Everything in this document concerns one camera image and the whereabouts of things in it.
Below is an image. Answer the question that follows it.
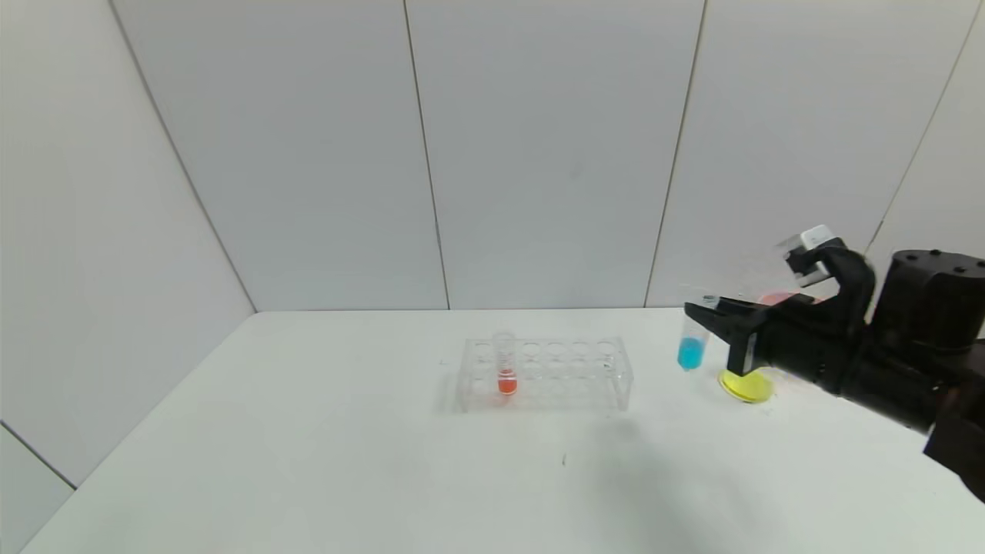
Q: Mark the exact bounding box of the clear plastic beaker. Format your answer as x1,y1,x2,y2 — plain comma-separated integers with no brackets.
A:
718,312,778,405

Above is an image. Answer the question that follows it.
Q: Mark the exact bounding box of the blue pigment test tube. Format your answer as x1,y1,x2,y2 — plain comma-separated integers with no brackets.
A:
677,295,720,372

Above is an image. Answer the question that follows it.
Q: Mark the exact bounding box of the red pigment test tube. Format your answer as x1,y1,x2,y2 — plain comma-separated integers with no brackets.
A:
493,331,518,396

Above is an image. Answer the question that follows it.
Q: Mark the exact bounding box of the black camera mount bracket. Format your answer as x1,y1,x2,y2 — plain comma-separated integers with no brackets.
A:
800,239,876,324

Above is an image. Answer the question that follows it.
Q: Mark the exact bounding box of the pink bowl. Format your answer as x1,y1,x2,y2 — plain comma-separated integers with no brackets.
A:
756,290,828,309

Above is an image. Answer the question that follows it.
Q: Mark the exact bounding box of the clear acrylic test tube rack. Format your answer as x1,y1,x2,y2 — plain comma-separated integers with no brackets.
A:
454,332,633,412

